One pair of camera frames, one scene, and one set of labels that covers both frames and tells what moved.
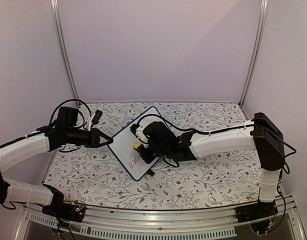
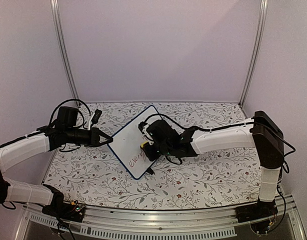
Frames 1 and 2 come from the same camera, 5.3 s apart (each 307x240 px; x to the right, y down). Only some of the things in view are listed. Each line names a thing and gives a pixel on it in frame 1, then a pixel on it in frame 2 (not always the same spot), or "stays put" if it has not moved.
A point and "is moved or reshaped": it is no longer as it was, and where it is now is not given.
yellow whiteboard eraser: [136, 145] is moved or reshaped
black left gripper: [95, 133] stays put
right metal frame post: [263, 17] stays put
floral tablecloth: [95, 176] stays put
